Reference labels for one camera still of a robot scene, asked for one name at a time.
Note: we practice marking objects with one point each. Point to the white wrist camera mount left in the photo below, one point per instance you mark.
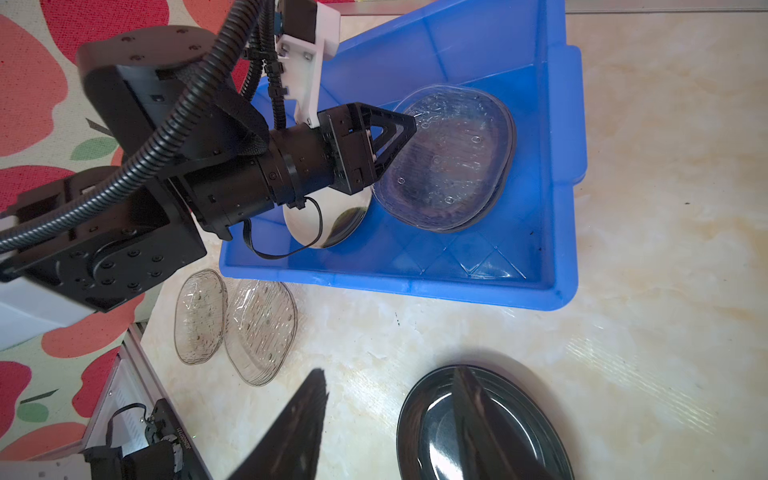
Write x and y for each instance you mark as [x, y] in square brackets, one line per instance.
[308, 34]

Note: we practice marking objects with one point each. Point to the black plate left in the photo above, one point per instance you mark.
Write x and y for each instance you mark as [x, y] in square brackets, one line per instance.
[426, 441]

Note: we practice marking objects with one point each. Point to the white plate with dark glaze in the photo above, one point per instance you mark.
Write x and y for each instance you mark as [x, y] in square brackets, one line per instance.
[337, 217]

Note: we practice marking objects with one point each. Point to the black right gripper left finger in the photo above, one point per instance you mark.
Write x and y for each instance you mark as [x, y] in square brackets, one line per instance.
[290, 449]

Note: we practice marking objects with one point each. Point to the clear textured glass plate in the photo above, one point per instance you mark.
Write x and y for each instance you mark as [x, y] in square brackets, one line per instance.
[453, 170]

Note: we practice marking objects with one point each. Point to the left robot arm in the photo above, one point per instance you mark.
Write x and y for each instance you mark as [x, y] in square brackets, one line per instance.
[216, 128]

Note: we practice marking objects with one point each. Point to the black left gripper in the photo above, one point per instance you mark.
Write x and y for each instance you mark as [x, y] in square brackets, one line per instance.
[359, 158]

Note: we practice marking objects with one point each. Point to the blue plastic bin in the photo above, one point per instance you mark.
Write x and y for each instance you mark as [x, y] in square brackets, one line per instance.
[524, 252]

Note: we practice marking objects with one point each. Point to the smoky glass plate far left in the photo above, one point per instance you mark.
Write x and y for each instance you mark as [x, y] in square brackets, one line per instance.
[200, 317]

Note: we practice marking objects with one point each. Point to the smoky glass plate under arm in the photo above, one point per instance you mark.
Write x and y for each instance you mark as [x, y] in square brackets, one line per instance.
[261, 325]

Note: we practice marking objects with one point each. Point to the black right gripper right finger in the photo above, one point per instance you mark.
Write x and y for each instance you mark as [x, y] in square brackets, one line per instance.
[501, 432]

